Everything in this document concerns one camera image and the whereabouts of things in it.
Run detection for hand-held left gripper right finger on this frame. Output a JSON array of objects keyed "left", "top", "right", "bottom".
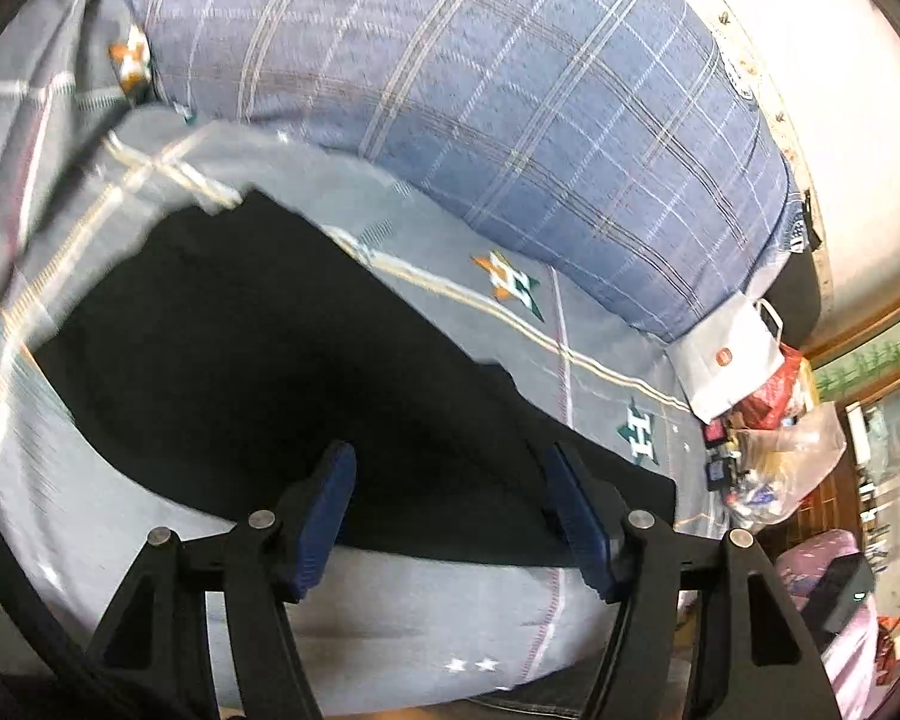
[{"left": 544, "top": 441, "right": 845, "bottom": 720}]

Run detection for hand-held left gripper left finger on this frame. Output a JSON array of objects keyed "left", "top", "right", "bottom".
[{"left": 86, "top": 441, "right": 358, "bottom": 720}]

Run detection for black pants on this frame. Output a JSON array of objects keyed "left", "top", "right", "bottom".
[{"left": 34, "top": 191, "right": 680, "bottom": 567}]

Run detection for grey star-print bedsheet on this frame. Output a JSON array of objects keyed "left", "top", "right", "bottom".
[{"left": 0, "top": 109, "right": 732, "bottom": 713}]

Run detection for white paper bag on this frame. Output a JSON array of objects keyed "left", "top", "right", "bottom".
[{"left": 667, "top": 289, "right": 788, "bottom": 425}]

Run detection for clear plastic bag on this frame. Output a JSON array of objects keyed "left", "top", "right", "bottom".
[{"left": 724, "top": 401, "right": 848, "bottom": 526}]

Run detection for red plastic bag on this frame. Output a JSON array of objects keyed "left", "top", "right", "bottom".
[{"left": 735, "top": 345, "right": 817, "bottom": 432}]

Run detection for pink printed cloth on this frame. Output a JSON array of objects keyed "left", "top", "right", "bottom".
[{"left": 776, "top": 529, "right": 882, "bottom": 691}]

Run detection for black bag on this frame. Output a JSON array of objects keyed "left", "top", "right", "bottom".
[{"left": 765, "top": 191, "right": 832, "bottom": 350}]

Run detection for blue plaid quilt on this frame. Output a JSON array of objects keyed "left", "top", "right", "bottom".
[{"left": 109, "top": 0, "right": 807, "bottom": 342}]

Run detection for grey star-print pillow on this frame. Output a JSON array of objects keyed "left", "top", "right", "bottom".
[{"left": 0, "top": 0, "right": 155, "bottom": 331}]

